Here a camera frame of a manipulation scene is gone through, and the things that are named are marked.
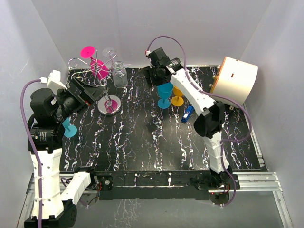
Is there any clear wine glass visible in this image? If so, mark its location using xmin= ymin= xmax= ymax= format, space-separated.
xmin=102 ymin=47 xmax=117 ymax=62

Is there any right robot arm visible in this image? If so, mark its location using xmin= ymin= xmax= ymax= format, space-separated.
xmin=144 ymin=48 xmax=232 ymax=189

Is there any pink wine glass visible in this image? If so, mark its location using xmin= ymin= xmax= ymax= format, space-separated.
xmin=80 ymin=46 xmax=109 ymax=80

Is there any chrome wine glass rack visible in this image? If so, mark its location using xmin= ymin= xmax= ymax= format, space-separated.
xmin=68 ymin=53 xmax=122 ymax=116

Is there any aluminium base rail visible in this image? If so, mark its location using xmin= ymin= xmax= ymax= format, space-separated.
xmin=18 ymin=142 xmax=294 ymax=228

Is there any blue stapler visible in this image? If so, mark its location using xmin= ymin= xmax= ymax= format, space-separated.
xmin=181 ymin=105 xmax=194 ymax=123

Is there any blue wine glass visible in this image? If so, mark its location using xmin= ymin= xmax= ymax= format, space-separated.
xmin=157 ymin=82 xmax=173 ymax=109

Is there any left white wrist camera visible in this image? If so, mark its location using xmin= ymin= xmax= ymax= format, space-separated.
xmin=40 ymin=70 xmax=67 ymax=94

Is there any yellow wine glass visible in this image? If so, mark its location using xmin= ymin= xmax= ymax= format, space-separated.
xmin=171 ymin=86 xmax=184 ymax=107

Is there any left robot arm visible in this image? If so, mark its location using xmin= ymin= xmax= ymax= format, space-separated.
xmin=23 ymin=77 xmax=104 ymax=228

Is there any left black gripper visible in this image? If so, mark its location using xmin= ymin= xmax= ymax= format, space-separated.
xmin=53 ymin=77 xmax=105 ymax=122

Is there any white cylindrical container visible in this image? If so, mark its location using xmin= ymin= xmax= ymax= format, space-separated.
xmin=210 ymin=57 xmax=258 ymax=108

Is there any teal wine glass front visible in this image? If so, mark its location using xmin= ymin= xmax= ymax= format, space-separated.
xmin=62 ymin=117 xmax=77 ymax=138

